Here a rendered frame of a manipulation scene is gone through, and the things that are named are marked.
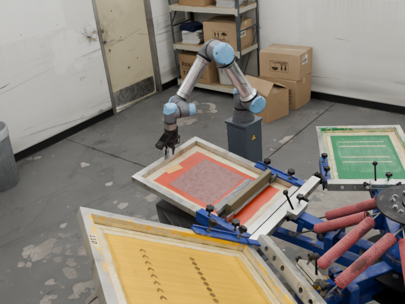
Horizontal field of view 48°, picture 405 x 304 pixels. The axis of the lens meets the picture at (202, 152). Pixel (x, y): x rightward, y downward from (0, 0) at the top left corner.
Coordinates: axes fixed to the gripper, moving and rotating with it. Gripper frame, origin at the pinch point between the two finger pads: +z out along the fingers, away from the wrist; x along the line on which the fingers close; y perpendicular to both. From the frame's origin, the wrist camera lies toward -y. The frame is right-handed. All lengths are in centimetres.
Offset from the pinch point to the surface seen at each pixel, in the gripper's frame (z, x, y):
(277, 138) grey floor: 125, 51, 249
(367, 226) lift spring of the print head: -29, -126, -14
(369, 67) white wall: 62, 5, 380
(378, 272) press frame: -9, -136, -15
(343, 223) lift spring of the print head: -20, -114, -8
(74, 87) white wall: 104, 297, 151
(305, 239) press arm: 8, -96, -1
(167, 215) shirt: 20.8, -19.3, -22.3
